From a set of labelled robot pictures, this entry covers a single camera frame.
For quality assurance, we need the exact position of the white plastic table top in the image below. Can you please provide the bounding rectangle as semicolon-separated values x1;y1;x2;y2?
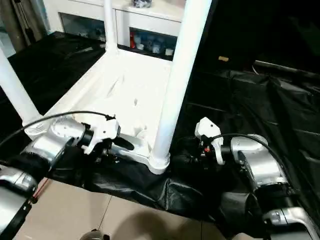
21;48;174;176

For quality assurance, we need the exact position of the white plastic table leg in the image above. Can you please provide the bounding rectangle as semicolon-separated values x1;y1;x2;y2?
0;44;43;125
103;0;120;56
151;0;214;161

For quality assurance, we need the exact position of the black plastic mat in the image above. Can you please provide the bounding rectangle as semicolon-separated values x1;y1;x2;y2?
0;31;320;238

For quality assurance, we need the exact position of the grey rounded robot part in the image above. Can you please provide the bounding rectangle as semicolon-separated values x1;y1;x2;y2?
83;228;111;240

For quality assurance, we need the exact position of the dark metal bar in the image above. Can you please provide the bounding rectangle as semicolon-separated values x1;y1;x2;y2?
254;59;320;76

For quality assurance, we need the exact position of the white sideboard cabinet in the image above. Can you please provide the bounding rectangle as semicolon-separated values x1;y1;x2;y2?
44;0;191;62

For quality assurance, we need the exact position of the black backdrop cloth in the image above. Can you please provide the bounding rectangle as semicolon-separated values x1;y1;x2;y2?
197;0;320;66

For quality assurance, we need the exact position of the clear bag of dark parts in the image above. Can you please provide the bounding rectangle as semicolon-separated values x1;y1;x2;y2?
131;0;154;9

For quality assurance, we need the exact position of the grey tripod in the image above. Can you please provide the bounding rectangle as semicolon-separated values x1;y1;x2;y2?
4;0;51;49

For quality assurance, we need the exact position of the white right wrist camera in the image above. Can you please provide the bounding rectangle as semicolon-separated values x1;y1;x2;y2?
194;116;226;166

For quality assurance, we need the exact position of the red floor cable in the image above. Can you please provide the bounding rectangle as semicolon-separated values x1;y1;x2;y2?
31;178;50;204

